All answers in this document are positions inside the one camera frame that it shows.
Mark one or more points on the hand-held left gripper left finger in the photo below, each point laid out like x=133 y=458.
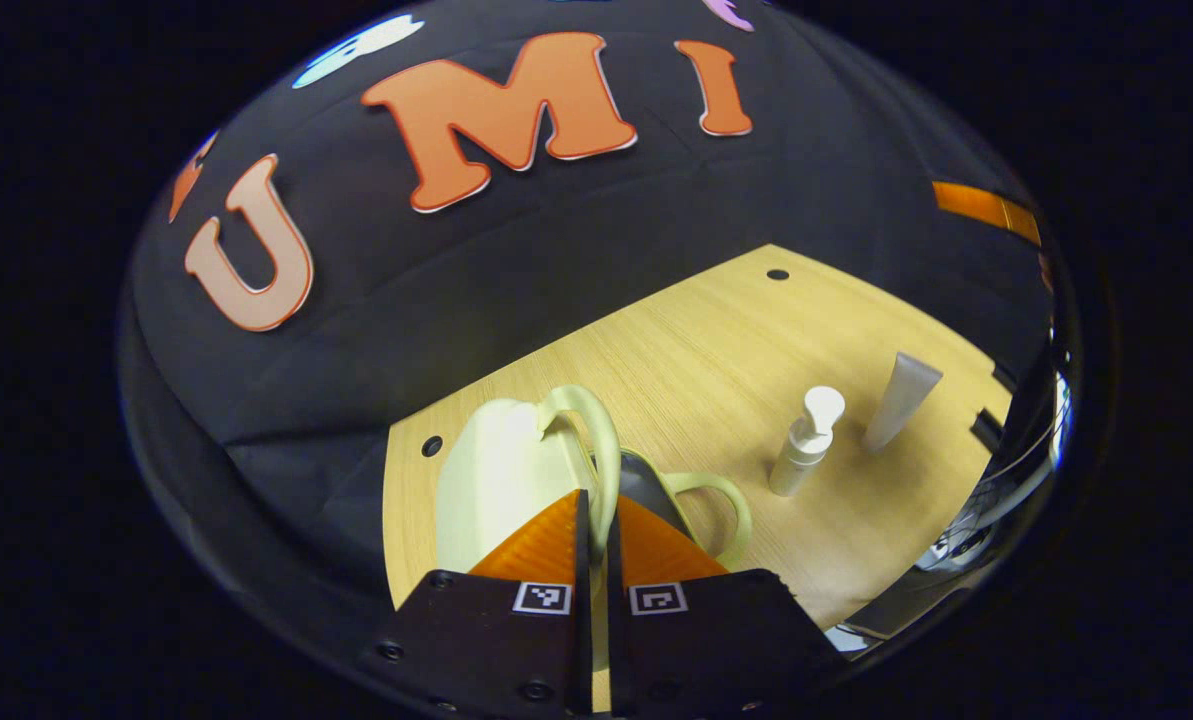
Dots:
x=583 y=600

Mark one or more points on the cream yellow suitcase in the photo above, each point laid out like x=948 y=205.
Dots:
x=496 y=480

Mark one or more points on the white squeeze tube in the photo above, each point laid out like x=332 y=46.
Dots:
x=901 y=400

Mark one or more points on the white pump bottle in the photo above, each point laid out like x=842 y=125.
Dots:
x=801 y=455

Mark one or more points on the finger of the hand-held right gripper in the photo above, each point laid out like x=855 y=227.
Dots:
x=986 y=207

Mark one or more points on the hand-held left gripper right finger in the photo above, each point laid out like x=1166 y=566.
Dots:
x=616 y=600

